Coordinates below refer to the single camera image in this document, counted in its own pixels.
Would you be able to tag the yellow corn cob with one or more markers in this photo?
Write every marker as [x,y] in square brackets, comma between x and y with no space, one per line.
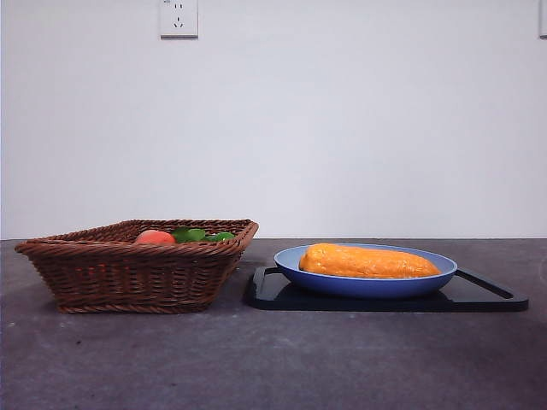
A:
[367,261]

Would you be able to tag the blue round plate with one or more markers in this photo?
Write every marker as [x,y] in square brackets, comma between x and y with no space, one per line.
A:
[363,287]

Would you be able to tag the brown wicker basket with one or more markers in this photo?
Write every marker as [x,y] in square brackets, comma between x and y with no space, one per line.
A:
[128,277]

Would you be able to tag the bright green vegetable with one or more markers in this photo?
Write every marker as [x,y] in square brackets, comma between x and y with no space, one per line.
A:
[222,236]

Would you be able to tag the dark green vegetable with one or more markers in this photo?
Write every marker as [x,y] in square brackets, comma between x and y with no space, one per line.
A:
[188,234]

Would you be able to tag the black rectangular tray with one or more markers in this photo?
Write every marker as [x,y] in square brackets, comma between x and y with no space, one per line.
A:
[273,299]

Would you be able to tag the white wall socket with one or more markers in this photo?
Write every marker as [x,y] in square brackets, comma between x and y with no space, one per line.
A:
[179,19]

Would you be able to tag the white wall plate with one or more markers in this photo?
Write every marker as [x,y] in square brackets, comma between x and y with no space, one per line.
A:
[543,19]

